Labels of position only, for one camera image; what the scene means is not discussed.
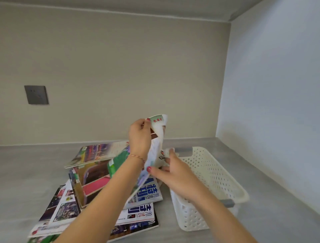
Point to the person's right hand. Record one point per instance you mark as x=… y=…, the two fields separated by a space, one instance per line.
x=181 y=179

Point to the person's right forearm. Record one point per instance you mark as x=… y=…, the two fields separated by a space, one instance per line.
x=225 y=222

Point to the person's left forearm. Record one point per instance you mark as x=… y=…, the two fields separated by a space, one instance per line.
x=105 y=202

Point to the bent green white magazine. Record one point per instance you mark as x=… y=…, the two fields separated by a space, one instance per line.
x=156 y=149

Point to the grey wall socket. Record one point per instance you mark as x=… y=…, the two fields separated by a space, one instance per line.
x=36 y=95

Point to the white perforated plastic basket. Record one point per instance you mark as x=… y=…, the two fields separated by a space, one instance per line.
x=212 y=175

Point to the person's right thumb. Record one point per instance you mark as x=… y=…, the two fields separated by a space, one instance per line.
x=158 y=172

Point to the pile of colourful magazines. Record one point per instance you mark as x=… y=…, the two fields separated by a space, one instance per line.
x=95 y=185

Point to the person's left hand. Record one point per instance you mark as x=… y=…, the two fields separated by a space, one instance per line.
x=138 y=136

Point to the person's left thumb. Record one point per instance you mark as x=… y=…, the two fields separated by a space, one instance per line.
x=147 y=124

